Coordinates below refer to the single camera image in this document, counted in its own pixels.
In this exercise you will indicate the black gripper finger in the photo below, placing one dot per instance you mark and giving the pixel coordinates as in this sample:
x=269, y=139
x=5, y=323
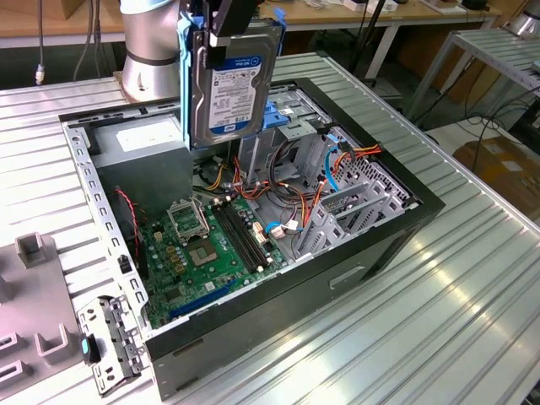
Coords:
x=202, y=25

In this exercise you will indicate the hard disk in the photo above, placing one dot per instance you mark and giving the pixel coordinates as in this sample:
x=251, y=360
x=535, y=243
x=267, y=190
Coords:
x=236, y=97

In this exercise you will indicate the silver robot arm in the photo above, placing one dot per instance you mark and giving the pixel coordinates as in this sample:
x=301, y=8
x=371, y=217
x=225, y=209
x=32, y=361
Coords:
x=147, y=42

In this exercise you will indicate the grey metal disk bay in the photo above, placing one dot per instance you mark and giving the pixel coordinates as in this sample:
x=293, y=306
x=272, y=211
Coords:
x=320, y=230

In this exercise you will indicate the grey optical drive cage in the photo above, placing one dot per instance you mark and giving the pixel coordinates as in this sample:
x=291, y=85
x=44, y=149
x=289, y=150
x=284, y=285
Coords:
x=295, y=126

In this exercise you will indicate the small white box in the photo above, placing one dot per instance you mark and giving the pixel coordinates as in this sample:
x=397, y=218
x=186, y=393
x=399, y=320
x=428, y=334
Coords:
x=356, y=4
x=386, y=4

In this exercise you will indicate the grey power supply unit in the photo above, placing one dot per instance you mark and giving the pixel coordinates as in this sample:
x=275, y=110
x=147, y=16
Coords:
x=139, y=169

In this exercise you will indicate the black stand pole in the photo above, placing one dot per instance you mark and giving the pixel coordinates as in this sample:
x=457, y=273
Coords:
x=368, y=38

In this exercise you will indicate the black case fan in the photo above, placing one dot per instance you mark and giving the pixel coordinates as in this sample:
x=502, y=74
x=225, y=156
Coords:
x=128, y=223

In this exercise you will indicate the black RAM slot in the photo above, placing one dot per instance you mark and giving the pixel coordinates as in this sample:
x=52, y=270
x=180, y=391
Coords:
x=245, y=236
x=239, y=236
x=234, y=236
x=250, y=236

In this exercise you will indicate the CPU socket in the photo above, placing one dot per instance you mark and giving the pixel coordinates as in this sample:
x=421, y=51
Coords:
x=202, y=253

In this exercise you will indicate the green motherboard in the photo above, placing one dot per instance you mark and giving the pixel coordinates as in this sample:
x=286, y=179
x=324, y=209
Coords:
x=198, y=278

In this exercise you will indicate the black chipset chip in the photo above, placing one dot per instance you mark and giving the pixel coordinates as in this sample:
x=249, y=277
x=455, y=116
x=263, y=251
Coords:
x=173, y=295

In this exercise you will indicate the small black device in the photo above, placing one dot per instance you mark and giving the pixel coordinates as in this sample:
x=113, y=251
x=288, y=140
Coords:
x=476, y=4

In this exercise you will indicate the blue expansion slot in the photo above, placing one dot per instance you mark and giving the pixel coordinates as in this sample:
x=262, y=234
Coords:
x=202, y=300

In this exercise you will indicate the metal slat side table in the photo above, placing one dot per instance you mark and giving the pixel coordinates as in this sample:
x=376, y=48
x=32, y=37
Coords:
x=485, y=46

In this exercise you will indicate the black open PC case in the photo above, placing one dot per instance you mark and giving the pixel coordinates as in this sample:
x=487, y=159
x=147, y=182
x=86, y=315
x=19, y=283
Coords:
x=295, y=304

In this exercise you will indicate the grey parts rack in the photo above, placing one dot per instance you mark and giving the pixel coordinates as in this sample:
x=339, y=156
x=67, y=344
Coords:
x=38, y=295

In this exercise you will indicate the metal expansion card retainer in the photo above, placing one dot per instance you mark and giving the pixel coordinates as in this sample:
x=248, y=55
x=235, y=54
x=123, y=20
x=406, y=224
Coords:
x=122, y=337

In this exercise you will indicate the large brown cardboard box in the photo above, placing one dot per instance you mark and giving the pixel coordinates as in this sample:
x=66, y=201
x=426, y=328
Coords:
x=498, y=169

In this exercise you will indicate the blue plastic drive bracket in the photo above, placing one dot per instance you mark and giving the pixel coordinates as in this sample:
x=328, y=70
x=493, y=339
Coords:
x=276, y=120

